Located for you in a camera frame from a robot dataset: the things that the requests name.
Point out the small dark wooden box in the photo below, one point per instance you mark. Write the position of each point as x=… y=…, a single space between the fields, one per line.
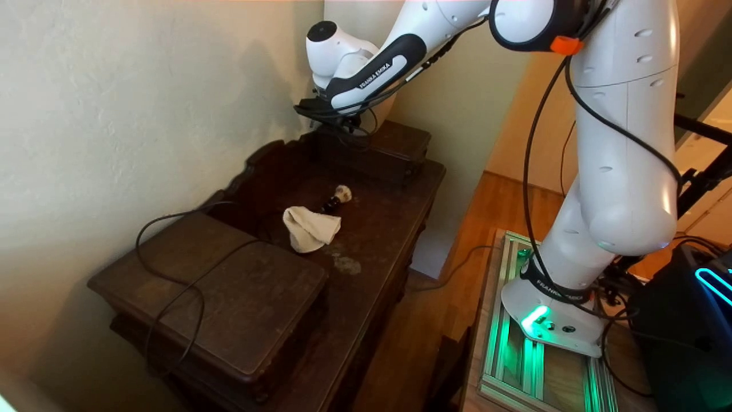
x=390 y=148

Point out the black computer neon light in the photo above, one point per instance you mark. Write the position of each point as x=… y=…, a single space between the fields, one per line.
x=688 y=334

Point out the black stand bars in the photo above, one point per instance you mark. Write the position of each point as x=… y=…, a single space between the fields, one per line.
x=705 y=174

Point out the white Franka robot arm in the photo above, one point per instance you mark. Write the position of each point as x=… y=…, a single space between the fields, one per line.
x=626 y=151

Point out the white folded cloth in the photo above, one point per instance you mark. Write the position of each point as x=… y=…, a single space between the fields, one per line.
x=313 y=226

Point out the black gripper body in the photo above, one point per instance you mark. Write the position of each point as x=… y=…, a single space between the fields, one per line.
x=328 y=111

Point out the dark wooden desk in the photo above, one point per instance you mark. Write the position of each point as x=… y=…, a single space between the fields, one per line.
x=380 y=228

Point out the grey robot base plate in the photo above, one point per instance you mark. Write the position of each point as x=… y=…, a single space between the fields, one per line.
x=558 y=320

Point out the large dark wooden box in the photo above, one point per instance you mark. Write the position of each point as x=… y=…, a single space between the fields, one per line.
x=244 y=297

